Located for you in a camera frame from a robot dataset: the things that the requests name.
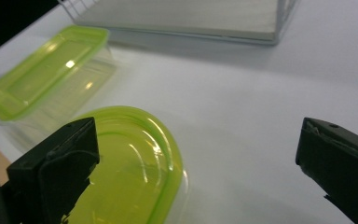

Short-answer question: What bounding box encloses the rectangular green lidded container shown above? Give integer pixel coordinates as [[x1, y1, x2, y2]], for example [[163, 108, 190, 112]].
[[0, 24, 117, 147]]

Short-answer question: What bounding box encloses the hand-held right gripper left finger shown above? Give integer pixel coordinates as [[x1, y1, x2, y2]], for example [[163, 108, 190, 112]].
[[6, 117, 101, 224]]

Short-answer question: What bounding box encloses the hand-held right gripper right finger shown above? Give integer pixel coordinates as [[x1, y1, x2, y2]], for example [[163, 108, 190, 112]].
[[295, 117, 358, 224]]

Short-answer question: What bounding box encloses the round green lidded container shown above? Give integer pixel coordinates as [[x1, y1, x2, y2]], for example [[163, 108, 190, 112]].
[[62, 105, 190, 224]]

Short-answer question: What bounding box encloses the white wire rack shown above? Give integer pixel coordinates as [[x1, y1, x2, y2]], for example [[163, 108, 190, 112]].
[[57, 0, 299, 47]]

